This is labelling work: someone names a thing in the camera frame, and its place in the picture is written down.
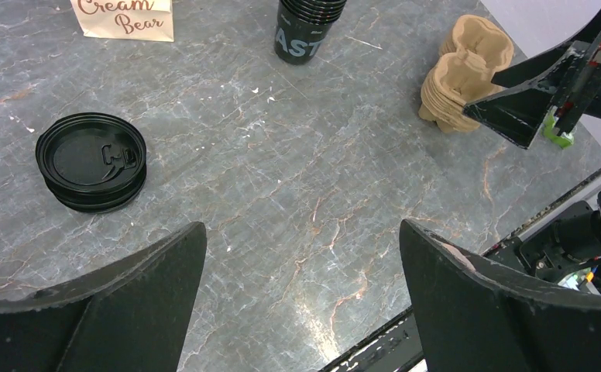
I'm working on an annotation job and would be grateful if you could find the stack of black cups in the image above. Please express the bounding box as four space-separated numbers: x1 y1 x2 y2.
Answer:
274 0 346 65

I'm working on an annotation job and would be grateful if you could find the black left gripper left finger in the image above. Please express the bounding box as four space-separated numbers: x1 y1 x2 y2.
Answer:
0 222 208 371

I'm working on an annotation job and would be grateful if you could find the green toy figure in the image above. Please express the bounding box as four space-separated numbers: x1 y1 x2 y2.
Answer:
542 110 575 149

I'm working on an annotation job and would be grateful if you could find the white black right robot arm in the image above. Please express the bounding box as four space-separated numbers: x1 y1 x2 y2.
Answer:
463 9 601 287

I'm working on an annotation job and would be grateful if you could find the stack of black lids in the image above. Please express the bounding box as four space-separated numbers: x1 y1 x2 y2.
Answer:
35 112 147 214

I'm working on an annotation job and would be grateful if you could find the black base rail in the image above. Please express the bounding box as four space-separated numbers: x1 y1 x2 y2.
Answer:
326 168 601 371

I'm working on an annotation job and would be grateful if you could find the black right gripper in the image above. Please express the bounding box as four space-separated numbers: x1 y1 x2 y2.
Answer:
462 2 601 150

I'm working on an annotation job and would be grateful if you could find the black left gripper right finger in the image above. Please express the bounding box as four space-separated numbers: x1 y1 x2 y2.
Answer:
399 219 601 371

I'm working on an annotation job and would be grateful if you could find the paper takeout bag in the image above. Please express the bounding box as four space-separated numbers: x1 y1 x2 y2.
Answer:
70 0 174 42

